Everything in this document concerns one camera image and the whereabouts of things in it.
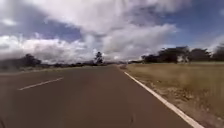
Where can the grey asphalt road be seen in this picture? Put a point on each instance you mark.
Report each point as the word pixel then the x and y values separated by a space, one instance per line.
pixel 90 100

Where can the white edge line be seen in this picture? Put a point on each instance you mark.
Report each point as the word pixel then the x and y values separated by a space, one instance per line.
pixel 160 99

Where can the row of trees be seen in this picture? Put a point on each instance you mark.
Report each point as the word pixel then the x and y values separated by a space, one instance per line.
pixel 186 54

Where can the dry grass field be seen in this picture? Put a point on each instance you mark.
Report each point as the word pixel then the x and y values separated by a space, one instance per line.
pixel 186 80

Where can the dry grass verge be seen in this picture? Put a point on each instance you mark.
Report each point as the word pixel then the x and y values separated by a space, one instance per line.
pixel 33 69

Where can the dark round tree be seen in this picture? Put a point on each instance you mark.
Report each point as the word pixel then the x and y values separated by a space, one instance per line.
pixel 30 60

